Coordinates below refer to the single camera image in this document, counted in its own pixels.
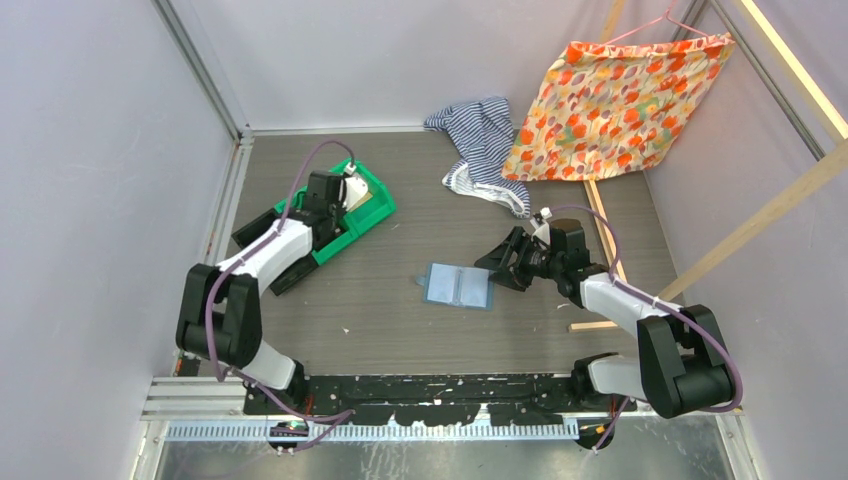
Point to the blue card holder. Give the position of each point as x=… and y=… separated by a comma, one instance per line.
x=457, y=286

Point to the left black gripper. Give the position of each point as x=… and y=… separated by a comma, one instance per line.
x=340, y=209

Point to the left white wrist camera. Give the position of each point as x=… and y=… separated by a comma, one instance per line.
x=356, y=190

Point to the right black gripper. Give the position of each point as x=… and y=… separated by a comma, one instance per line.
x=515, y=275

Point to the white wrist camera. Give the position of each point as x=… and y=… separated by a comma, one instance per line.
x=356, y=190
x=541, y=227

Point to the aluminium front rail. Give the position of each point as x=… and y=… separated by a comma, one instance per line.
x=204, y=409

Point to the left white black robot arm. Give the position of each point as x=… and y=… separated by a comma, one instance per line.
x=220, y=314

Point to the green plastic bin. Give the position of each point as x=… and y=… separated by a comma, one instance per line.
x=356, y=223

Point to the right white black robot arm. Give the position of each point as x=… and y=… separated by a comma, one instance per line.
x=682, y=364

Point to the orange floral cloth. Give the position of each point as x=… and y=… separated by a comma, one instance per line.
x=607, y=110

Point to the pink clothes hanger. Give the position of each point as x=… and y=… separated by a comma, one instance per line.
x=664, y=17

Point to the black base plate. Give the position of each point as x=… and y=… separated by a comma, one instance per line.
x=443, y=400

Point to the black plastic bin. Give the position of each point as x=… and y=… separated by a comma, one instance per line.
x=258, y=228

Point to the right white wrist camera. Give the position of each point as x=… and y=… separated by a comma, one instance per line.
x=541, y=227

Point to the blue white striped cloth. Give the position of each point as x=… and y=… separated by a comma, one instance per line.
x=482, y=133

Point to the wooden frame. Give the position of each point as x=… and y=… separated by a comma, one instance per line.
x=752, y=199

